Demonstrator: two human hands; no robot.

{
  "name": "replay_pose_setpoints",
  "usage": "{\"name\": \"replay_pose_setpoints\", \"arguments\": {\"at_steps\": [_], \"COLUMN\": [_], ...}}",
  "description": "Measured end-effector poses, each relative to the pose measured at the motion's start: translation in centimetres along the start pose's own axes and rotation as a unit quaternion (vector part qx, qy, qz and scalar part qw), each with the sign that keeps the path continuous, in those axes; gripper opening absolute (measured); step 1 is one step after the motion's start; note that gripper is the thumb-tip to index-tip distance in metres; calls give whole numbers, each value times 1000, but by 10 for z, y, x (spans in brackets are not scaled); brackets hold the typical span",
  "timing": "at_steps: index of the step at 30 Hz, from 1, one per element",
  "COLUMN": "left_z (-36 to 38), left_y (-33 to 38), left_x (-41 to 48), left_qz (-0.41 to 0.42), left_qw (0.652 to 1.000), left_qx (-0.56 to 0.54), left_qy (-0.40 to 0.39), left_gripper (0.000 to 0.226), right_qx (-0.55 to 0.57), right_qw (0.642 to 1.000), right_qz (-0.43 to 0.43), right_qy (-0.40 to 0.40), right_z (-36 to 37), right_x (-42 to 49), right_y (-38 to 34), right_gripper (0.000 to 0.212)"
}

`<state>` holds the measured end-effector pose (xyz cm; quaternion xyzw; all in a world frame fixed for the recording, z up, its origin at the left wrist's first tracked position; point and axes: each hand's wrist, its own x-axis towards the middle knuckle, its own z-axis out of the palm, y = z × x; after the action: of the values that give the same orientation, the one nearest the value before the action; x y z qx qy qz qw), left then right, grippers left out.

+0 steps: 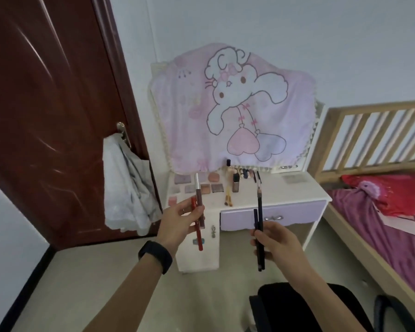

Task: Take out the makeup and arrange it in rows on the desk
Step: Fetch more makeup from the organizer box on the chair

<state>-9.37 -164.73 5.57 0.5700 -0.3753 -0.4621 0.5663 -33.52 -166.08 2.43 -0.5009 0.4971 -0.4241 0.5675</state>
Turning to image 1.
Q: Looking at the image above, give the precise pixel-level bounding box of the person's right hand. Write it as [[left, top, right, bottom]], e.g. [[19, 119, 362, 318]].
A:
[[250, 220, 310, 279]]

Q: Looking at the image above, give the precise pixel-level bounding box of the person's left hand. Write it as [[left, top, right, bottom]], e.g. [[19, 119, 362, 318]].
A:
[[155, 196, 205, 258]]

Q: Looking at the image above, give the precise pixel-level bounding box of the red makeup pencil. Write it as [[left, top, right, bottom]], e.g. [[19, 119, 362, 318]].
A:
[[190, 196, 204, 252]]

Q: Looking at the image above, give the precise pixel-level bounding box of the purple drawer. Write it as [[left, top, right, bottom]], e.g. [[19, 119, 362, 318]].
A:
[[220, 199, 327, 232]]

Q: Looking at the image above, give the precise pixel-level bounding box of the long black makeup pencil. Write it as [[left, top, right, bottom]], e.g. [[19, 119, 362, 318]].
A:
[[257, 184, 266, 273]]

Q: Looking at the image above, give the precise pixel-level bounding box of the brown pencil white cap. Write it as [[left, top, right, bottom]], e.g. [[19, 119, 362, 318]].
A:
[[195, 172, 207, 229]]

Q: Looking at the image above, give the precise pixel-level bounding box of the person's right forearm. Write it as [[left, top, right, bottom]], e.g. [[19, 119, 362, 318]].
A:
[[283, 264, 367, 332]]

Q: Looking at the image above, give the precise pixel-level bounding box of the person's left forearm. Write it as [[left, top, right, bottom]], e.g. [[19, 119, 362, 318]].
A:
[[83, 254, 166, 332]]

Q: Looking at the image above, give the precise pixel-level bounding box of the white dressing table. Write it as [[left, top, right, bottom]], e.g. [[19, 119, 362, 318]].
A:
[[164, 166, 332, 273]]

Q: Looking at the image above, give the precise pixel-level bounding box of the black smartwatch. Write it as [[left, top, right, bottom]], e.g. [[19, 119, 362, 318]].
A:
[[138, 240, 173, 275]]

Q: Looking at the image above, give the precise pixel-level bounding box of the white hanging garment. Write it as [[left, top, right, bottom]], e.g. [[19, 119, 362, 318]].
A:
[[102, 133, 163, 237]]

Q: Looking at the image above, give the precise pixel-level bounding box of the black office chair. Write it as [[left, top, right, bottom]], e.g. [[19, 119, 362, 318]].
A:
[[249, 282, 415, 332]]

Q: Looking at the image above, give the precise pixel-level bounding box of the purple bed sheet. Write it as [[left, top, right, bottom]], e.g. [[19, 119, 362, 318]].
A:
[[326, 188, 415, 307]]

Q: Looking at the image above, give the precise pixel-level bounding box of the pink cartoon cloth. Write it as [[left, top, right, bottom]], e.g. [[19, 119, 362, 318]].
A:
[[148, 43, 319, 175]]

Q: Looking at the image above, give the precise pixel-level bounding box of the pink patterned paper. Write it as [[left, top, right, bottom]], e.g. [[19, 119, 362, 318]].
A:
[[377, 210, 415, 239]]

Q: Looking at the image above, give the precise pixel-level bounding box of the red floral pillow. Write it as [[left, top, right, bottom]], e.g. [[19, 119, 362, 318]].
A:
[[340, 174, 415, 218]]

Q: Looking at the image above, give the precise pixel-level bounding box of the dark red wooden door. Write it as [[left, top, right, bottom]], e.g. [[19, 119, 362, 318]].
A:
[[0, 0, 160, 253]]

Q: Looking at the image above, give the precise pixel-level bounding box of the wooden bed frame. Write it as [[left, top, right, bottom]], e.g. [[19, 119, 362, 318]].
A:
[[308, 100, 415, 308]]

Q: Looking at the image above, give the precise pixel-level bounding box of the gold door handle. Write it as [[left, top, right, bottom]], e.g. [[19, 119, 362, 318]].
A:
[[116, 121, 132, 149]]

